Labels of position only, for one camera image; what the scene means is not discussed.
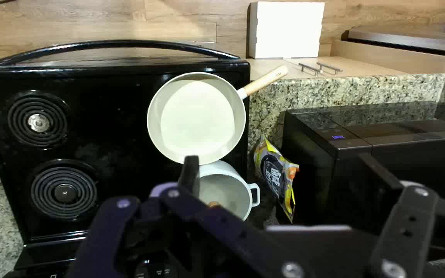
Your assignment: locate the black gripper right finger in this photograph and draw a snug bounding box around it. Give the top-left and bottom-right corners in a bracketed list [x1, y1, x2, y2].
[350, 153, 445, 278]

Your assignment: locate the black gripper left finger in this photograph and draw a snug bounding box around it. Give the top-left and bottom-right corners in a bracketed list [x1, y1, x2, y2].
[67, 154, 307, 278]

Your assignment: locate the black microwave oven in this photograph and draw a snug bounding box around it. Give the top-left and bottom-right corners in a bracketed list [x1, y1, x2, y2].
[282, 106, 445, 244]

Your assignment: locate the black electric stove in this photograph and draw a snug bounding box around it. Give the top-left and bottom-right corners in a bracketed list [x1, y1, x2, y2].
[0, 38, 253, 278]

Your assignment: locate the small pale saucepan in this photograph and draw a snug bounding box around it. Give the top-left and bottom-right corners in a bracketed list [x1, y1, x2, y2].
[197, 159, 262, 222]

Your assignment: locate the yellow snack bag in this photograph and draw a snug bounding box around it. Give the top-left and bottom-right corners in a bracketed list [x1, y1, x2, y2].
[253, 137, 302, 224]

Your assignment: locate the white box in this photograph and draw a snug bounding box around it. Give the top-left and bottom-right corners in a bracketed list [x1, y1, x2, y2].
[246, 0, 328, 60]

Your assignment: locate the steel bar drawer handle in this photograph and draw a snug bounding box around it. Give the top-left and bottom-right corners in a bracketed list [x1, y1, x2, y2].
[299, 60, 324, 74]
[316, 60, 344, 74]

